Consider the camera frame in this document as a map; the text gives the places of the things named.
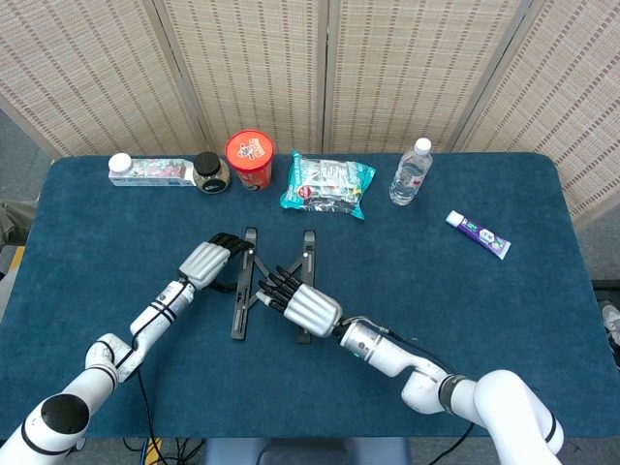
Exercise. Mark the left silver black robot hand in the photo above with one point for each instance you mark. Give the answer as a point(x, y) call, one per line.
point(203, 264)

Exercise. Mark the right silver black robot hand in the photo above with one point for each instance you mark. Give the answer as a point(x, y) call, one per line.
point(312, 310)

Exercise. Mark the black folding laptop stand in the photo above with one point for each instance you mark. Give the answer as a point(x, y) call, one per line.
point(238, 315)

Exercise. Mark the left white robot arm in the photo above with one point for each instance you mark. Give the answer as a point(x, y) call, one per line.
point(155, 315)

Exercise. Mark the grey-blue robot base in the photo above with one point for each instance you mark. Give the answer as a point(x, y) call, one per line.
point(310, 453)

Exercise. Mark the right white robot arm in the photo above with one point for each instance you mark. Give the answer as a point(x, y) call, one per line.
point(387, 353)

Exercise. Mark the glass jar with black lid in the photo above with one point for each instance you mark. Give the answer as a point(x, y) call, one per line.
point(211, 181)

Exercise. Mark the white milk carton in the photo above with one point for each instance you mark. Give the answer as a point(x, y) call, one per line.
point(155, 176)

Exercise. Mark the blue felt table cover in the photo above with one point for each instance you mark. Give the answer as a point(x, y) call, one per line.
point(242, 387)

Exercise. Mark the red instant noodle cup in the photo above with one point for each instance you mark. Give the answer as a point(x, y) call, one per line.
point(249, 150)

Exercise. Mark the teal snack bag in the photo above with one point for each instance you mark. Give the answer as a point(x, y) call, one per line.
point(319, 179)

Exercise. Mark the clear plastic water bottle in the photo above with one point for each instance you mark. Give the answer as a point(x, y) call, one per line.
point(409, 179)

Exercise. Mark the purple toothpaste tube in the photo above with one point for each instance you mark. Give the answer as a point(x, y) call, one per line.
point(484, 237)

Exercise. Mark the olive green fabric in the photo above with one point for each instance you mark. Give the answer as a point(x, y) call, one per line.
point(14, 223)

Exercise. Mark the bamboo folding screen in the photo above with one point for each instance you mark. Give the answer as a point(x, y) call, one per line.
point(242, 72)

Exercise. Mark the black floor bar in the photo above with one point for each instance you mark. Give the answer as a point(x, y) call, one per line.
point(608, 285)

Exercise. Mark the grey sneaker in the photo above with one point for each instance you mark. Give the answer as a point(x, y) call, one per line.
point(612, 319)

